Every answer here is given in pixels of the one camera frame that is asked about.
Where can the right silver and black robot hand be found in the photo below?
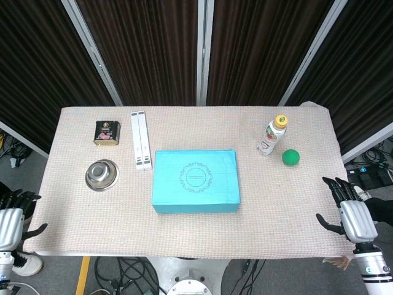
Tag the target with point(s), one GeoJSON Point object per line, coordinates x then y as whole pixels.
{"type": "Point", "coordinates": [357, 221]}

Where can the left silver and black robot hand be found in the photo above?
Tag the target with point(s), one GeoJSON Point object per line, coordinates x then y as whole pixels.
{"type": "Point", "coordinates": [10, 225]}

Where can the light blue cardboard box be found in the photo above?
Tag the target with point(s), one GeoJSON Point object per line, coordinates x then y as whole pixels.
{"type": "Point", "coordinates": [196, 178]}

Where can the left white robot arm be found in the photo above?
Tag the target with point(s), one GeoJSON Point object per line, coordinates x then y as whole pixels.
{"type": "Point", "coordinates": [5, 267]}

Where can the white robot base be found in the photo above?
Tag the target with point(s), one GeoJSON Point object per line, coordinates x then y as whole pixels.
{"type": "Point", "coordinates": [187, 281]}

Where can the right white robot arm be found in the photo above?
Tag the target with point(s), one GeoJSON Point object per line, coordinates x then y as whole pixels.
{"type": "Point", "coordinates": [373, 270]}

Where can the white sneaker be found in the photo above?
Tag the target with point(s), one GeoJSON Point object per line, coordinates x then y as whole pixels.
{"type": "Point", "coordinates": [27, 264]}
{"type": "Point", "coordinates": [362, 191]}

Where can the black power strip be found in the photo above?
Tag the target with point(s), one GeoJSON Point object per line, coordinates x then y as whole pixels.
{"type": "Point", "coordinates": [367, 175]}

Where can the green ball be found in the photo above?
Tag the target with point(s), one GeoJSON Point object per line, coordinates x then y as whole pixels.
{"type": "Point", "coordinates": [290, 157]}

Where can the stainless steel bowl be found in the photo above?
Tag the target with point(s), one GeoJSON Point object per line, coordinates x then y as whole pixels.
{"type": "Point", "coordinates": [102, 174]}

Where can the drink bottle with yellow cap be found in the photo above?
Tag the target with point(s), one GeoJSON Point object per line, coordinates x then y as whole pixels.
{"type": "Point", "coordinates": [272, 136]}

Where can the black and gold tin can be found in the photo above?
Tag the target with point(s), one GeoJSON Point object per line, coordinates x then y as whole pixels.
{"type": "Point", "coordinates": [107, 132]}

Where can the white power strip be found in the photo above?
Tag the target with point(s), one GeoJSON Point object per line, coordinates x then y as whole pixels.
{"type": "Point", "coordinates": [141, 141]}

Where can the beige waffle tablecloth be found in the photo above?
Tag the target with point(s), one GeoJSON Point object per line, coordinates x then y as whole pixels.
{"type": "Point", "coordinates": [196, 233]}

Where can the aluminium frame rail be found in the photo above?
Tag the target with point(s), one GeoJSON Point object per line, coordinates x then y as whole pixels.
{"type": "Point", "coordinates": [368, 143]}
{"type": "Point", "coordinates": [21, 138]}

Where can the aluminium frame post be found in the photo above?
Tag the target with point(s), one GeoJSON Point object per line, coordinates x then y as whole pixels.
{"type": "Point", "coordinates": [204, 52]}
{"type": "Point", "coordinates": [310, 52]}
{"type": "Point", "coordinates": [92, 52]}

